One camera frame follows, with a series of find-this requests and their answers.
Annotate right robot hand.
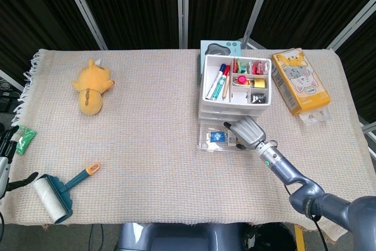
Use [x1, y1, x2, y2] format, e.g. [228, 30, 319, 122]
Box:
[223, 115, 267, 150]

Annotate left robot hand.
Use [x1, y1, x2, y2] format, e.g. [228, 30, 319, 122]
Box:
[0, 126, 39, 200]

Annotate small white labelled box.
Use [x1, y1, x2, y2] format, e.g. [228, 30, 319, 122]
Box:
[226, 132, 239, 148]

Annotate clear plastic drawer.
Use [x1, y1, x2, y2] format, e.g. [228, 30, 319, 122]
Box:
[196, 121, 256, 153]

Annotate white plastic drawer organizer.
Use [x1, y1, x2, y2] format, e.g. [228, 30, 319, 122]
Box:
[198, 53, 273, 125]

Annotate blue foil packet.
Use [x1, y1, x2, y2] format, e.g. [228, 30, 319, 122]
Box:
[207, 129, 227, 143]

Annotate black binder clips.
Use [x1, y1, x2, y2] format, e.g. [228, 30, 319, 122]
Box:
[250, 92, 267, 104]

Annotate green tissue packet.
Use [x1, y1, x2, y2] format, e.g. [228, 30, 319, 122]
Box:
[16, 126, 37, 156]

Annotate red cap teal marker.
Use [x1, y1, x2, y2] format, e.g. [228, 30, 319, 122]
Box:
[210, 65, 231, 100]

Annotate blue cap white marker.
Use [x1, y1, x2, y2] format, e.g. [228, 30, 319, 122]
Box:
[205, 63, 227, 101]

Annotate red candy packet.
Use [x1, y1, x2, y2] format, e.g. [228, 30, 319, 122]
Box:
[251, 60, 268, 75]

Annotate green and red packet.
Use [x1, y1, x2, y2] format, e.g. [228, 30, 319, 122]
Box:
[233, 59, 247, 74]

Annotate yellow cat print tissue pack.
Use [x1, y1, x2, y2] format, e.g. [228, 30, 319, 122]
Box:
[270, 46, 332, 127]

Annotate pale teal box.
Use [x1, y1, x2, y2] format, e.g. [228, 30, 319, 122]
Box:
[200, 39, 242, 58]

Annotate beige woven tablecloth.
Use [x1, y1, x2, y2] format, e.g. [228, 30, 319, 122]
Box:
[11, 48, 368, 242]

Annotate black trash bin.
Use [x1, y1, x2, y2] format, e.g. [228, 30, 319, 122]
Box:
[242, 223, 296, 251]

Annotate yellow plush toy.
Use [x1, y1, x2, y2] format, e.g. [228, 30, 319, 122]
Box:
[72, 58, 115, 116]

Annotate gray robot torso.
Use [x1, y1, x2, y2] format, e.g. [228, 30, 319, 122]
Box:
[117, 223, 247, 251]

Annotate orange handle tool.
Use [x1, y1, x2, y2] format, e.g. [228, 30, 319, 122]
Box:
[32, 162, 101, 225]

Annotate gray partition frame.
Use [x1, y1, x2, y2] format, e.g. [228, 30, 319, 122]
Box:
[327, 0, 376, 52]
[0, 69, 25, 91]
[360, 123, 376, 158]
[177, 0, 189, 49]
[57, 0, 109, 51]
[240, 0, 277, 51]

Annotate yellow post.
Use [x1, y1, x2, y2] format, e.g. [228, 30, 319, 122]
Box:
[294, 224, 305, 251]

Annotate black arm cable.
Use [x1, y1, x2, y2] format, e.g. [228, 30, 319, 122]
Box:
[314, 215, 328, 251]

